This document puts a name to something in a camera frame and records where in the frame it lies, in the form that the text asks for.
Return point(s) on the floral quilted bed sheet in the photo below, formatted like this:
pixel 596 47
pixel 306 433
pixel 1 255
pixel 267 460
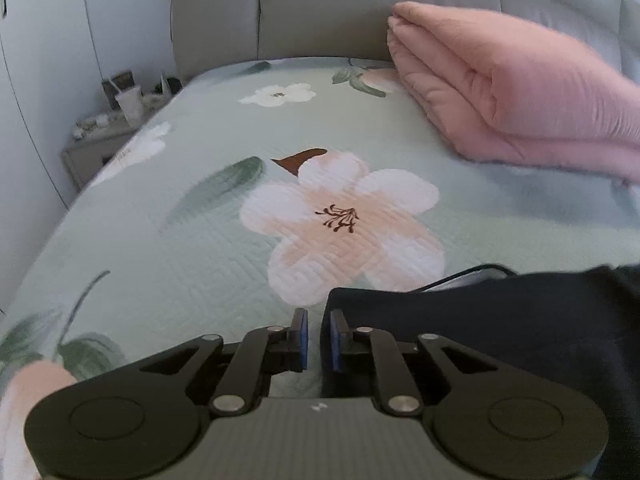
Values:
pixel 200 240

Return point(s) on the brown patterned bag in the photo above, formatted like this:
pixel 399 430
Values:
pixel 119 85

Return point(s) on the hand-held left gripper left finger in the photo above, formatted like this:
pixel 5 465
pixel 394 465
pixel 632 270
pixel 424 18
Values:
pixel 302 342

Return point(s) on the white wardrobe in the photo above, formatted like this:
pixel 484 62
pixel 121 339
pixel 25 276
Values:
pixel 60 35

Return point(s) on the pink folded quilt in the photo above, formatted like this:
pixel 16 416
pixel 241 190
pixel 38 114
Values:
pixel 525 90

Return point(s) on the navy hoodie with white stripes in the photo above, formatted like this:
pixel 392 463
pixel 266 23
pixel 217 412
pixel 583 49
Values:
pixel 525 320

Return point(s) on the white paper cup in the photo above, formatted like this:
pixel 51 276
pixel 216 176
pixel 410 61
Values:
pixel 130 105

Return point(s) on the grey padded headboard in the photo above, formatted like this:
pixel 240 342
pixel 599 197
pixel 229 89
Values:
pixel 325 10

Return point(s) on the grey nightstand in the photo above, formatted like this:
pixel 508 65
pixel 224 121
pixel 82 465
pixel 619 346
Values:
pixel 92 152

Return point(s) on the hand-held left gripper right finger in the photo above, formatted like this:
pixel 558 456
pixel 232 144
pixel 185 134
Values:
pixel 334 346

